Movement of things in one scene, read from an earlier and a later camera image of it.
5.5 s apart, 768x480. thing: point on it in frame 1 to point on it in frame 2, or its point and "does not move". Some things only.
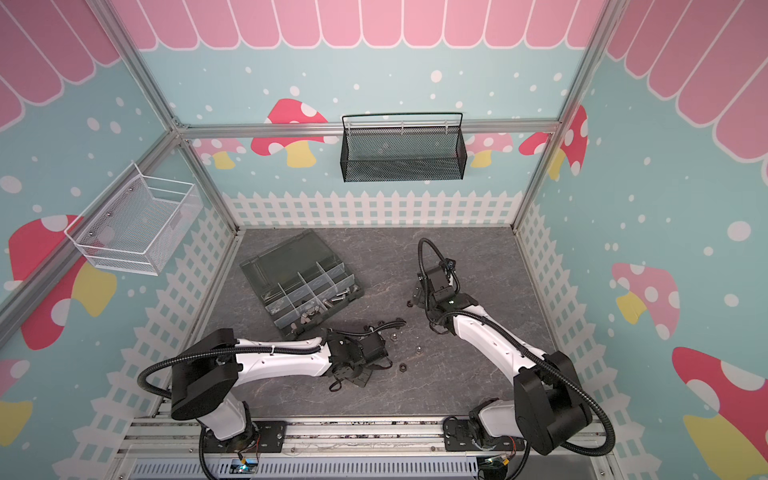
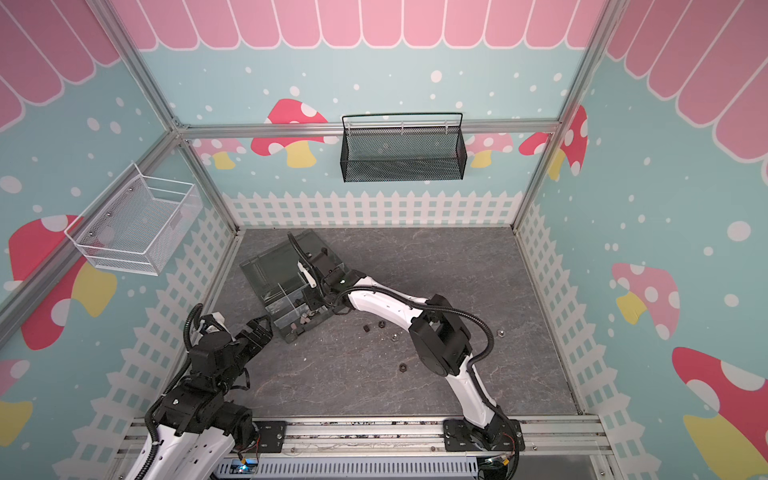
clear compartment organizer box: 302,281 does not move
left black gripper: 362,380 to 264,335
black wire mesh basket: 403,154 does not move
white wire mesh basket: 136,224 does not move
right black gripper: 432,283 to 321,276
